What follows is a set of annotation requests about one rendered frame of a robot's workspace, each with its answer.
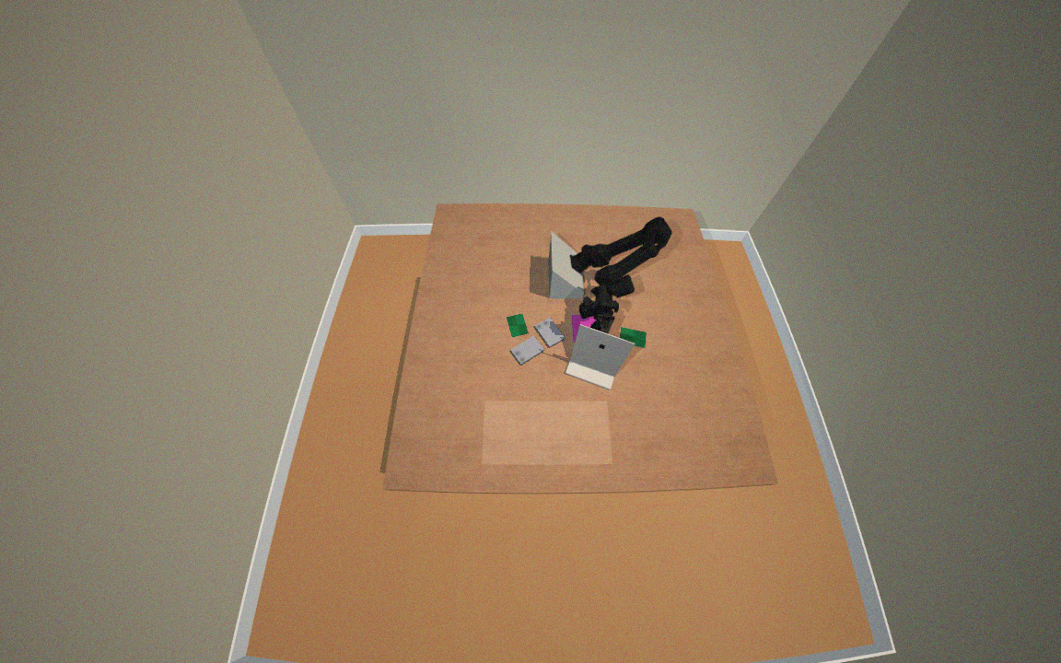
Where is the green flat rectangular tile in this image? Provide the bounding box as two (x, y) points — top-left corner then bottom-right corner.
(507, 314), (528, 337)

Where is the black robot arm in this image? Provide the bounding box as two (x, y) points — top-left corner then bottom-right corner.
(570, 216), (672, 319)

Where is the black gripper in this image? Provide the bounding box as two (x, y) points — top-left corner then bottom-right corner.
(590, 296), (619, 334)

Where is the magenta square zone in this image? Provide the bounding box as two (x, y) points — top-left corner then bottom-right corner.
(572, 315), (596, 343)

